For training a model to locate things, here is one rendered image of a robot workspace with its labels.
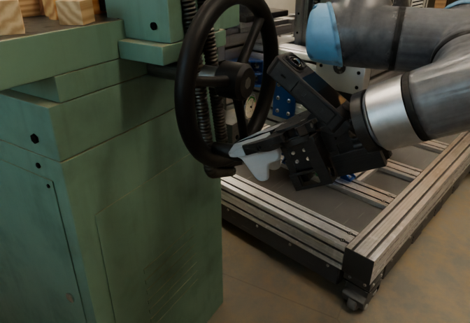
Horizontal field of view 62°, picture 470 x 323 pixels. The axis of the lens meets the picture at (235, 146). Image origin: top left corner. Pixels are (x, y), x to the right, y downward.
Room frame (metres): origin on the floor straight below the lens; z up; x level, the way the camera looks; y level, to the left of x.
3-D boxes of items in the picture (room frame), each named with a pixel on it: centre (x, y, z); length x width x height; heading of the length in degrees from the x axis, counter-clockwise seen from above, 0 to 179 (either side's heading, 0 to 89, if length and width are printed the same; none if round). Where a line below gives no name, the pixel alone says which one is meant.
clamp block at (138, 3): (0.70, 0.12, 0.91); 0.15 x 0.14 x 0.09; 149
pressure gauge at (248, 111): (0.91, -0.02, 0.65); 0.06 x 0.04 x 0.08; 149
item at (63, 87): (0.76, 0.24, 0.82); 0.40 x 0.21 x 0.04; 149
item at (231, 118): (0.94, 0.03, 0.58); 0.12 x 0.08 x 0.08; 59
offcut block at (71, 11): (0.62, 0.24, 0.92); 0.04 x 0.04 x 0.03; 83
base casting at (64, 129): (0.86, 0.40, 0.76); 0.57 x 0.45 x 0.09; 59
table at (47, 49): (0.75, 0.19, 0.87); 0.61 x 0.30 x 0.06; 149
